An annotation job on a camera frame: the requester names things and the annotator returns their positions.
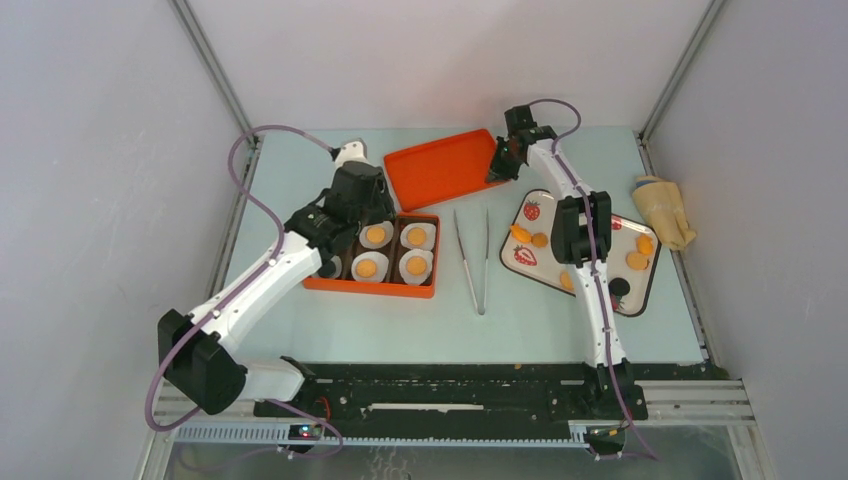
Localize orange box lid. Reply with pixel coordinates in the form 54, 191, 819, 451
384, 129, 496, 212

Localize strawberry pattern tray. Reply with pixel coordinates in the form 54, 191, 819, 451
499, 189, 661, 317

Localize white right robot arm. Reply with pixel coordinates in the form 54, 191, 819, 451
485, 99, 626, 370

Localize clear plastic tongs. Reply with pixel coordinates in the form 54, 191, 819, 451
452, 210, 491, 316

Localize yellow cloth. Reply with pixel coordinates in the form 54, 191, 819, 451
632, 176, 696, 251

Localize white paper cup liner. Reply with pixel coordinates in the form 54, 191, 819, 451
398, 249, 434, 286
351, 251, 389, 283
317, 256, 344, 279
359, 221, 394, 250
400, 222, 437, 251

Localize orange cookie box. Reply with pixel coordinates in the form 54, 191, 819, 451
303, 213, 441, 298

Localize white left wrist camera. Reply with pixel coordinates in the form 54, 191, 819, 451
330, 138, 369, 169

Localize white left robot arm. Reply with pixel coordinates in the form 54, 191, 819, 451
158, 161, 396, 417

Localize black cookie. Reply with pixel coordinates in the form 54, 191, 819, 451
608, 278, 631, 297

